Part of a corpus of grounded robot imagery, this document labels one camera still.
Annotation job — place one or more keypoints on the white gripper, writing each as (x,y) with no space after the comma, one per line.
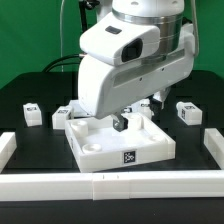
(104,90)

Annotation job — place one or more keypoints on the white square tabletop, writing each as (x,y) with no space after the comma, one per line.
(97,146)

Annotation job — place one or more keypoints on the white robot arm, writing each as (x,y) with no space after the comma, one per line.
(167,15)

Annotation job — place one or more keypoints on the white right fence piece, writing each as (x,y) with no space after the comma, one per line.
(214,142)

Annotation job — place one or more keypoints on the white fence piece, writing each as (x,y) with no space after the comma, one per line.
(7,147)
(214,142)

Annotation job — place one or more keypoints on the white left fence piece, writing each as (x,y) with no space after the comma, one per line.
(7,147)

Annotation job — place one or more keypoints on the white marker base plate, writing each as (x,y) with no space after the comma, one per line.
(78,112)

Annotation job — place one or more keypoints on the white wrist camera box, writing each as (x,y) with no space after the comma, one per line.
(116,42)

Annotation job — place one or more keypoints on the white front fence rail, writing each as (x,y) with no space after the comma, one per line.
(118,185)

